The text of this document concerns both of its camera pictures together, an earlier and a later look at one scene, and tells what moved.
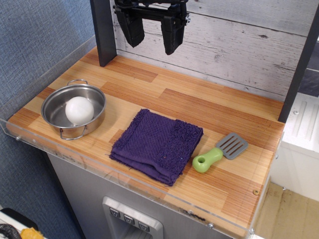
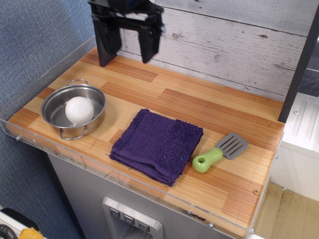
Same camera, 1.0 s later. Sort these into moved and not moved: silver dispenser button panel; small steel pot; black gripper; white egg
Moved: black gripper
Not moved: silver dispenser button panel; white egg; small steel pot
